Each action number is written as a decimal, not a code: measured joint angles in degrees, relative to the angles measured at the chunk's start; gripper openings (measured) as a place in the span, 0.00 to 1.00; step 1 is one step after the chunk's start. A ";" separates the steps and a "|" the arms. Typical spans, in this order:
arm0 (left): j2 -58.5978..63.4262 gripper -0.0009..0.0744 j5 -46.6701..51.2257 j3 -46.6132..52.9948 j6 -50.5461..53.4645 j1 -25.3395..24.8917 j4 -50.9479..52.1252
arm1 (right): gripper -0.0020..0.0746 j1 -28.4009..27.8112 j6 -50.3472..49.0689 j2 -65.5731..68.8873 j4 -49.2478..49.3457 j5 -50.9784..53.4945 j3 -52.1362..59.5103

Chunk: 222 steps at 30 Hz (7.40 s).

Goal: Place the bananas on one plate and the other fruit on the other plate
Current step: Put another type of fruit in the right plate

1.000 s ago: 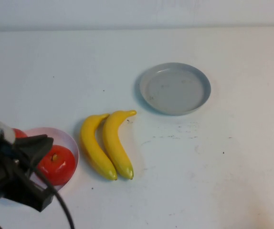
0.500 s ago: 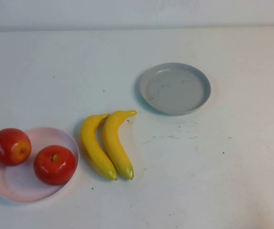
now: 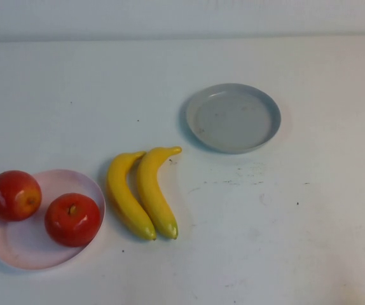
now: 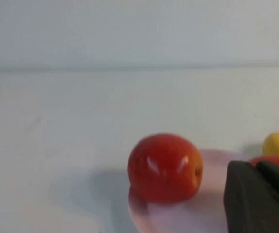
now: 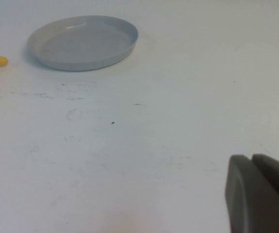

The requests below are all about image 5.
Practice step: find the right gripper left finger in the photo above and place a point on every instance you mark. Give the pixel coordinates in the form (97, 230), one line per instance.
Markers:
(251, 199)

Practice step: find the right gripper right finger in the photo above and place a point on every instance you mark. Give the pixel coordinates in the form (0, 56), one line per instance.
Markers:
(278, 172)

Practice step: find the grey round plate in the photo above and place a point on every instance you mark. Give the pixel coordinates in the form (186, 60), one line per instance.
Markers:
(81, 43)

